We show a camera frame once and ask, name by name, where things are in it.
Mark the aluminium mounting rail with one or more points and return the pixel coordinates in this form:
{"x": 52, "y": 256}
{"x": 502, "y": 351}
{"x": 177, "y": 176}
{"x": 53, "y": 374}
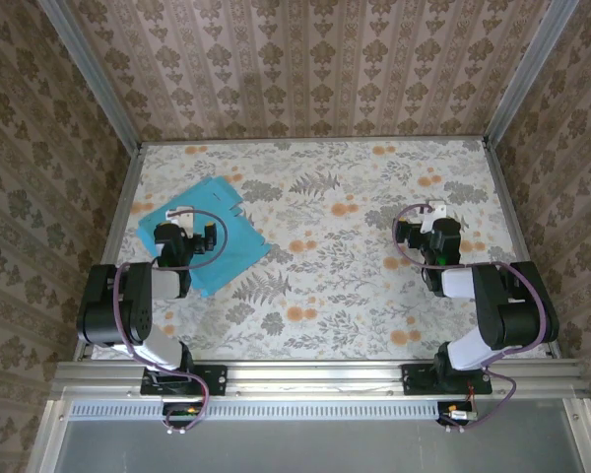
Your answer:
{"x": 315, "y": 377}

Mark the connector board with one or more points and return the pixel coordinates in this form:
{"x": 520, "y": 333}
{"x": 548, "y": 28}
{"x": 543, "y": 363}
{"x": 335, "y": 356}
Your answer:
{"x": 182, "y": 411}
{"x": 458, "y": 414}

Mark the right lower frame bar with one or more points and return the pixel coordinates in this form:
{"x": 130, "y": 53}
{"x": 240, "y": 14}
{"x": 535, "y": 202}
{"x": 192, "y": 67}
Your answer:
{"x": 583, "y": 438}

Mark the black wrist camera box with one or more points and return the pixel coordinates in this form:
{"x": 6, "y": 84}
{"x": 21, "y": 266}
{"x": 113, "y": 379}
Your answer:
{"x": 207, "y": 241}
{"x": 411, "y": 236}

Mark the table side rail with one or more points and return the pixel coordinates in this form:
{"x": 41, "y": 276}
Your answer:
{"x": 124, "y": 197}
{"x": 506, "y": 197}

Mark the grey metal panel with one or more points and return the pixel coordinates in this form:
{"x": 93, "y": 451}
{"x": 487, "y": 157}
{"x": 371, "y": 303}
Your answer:
{"x": 315, "y": 448}

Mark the floral table cover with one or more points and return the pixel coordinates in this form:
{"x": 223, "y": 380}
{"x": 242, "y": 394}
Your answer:
{"x": 374, "y": 335}

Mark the left connector board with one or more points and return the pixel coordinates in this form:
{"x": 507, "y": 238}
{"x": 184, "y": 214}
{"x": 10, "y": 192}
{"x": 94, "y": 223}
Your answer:
{"x": 182, "y": 411}

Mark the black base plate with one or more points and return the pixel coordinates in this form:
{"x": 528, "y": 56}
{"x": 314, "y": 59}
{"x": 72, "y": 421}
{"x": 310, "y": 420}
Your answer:
{"x": 216, "y": 379}
{"x": 413, "y": 382}

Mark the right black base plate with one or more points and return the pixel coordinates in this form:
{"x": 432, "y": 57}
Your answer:
{"x": 413, "y": 382}

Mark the left black wrist camera box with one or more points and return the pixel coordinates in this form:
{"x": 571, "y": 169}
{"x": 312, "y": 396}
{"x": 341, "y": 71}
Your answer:
{"x": 207, "y": 241}

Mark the aluminium frame post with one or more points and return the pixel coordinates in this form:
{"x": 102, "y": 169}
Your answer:
{"x": 96, "y": 81}
{"x": 528, "y": 74}

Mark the right connector board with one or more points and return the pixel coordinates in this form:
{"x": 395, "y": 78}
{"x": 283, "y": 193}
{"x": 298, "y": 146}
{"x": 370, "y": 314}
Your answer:
{"x": 458, "y": 414}

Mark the left table side rail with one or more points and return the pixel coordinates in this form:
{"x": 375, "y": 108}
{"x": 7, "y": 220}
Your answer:
{"x": 124, "y": 197}

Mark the right table side rail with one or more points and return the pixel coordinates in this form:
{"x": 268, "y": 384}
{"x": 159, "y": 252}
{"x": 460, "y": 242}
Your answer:
{"x": 506, "y": 197}

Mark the right black wrist camera box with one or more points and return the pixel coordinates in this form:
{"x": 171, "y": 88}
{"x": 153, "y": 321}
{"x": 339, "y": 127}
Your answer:
{"x": 411, "y": 236}

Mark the right aluminium frame post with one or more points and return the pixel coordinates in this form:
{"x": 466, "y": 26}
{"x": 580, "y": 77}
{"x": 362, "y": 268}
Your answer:
{"x": 528, "y": 74}

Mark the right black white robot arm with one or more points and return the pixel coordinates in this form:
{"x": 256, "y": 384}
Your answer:
{"x": 517, "y": 320}

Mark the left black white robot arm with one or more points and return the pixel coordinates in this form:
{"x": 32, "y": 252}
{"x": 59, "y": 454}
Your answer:
{"x": 138, "y": 305}

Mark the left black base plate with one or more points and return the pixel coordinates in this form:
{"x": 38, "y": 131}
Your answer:
{"x": 216, "y": 379}

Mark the left lower frame bar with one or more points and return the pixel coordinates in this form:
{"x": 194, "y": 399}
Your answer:
{"x": 49, "y": 438}

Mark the frame bar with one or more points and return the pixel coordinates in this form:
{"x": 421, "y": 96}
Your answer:
{"x": 49, "y": 438}
{"x": 583, "y": 438}

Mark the rear table edge rail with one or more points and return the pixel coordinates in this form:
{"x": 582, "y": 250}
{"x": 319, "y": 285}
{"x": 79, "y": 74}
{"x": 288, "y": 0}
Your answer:
{"x": 315, "y": 139}

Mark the left aluminium frame post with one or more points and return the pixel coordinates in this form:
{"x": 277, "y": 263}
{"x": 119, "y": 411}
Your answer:
{"x": 96, "y": 81}

